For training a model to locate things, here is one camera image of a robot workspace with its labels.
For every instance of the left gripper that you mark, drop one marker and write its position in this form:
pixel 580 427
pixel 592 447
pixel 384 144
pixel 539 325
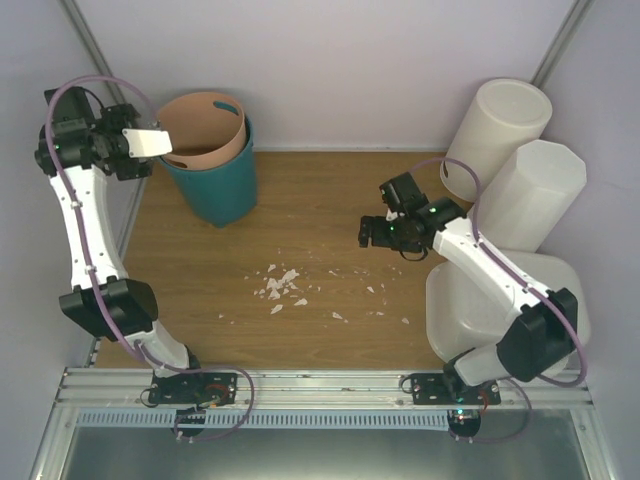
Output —
pixel 117 115

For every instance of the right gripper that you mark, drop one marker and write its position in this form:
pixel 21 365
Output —
pixel 378 236

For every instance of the pink plastic bin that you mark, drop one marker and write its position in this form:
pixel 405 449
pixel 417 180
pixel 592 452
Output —
pixel 207 130

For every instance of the teal plastic bin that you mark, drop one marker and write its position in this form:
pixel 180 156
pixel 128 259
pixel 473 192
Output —
pixel 224 194

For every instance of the white rectangular basin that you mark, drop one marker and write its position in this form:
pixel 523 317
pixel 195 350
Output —
pixel 464 324

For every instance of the white faceted bin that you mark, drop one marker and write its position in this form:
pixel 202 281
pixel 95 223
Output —
pixel 529 195

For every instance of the large white round bin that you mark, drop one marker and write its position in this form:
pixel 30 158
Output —
pixel 503 115

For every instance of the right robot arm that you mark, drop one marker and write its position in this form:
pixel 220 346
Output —
pixel 538 326

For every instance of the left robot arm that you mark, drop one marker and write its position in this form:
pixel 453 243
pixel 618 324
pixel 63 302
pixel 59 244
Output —
pixel 78 150

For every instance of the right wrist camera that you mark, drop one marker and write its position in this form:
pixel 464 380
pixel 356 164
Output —
pixel 390 215

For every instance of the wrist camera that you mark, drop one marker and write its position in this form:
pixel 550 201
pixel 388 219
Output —
pixel 145 143
pixel 390 215

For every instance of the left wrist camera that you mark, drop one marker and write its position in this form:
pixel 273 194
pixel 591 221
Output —
pixel 145 143

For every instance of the left aluminium frame post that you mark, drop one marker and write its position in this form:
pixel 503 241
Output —
pixel 84 33

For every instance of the aluminium frame post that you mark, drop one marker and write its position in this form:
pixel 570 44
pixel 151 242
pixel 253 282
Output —
pixel 575 16
pixel 84 33

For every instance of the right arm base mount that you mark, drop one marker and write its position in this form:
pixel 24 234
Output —
pixel 429 389

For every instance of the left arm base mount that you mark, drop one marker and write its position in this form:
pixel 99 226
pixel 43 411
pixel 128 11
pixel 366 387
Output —
pixel 191 389

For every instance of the aluminium front rail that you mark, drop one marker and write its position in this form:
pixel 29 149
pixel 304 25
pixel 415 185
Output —
pixel 301 390

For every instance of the grey slotted cable duct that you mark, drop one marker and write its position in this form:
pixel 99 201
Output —
pixel 267 419

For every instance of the right aluminium frame post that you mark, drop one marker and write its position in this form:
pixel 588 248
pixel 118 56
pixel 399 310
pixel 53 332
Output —
pixel 575 16

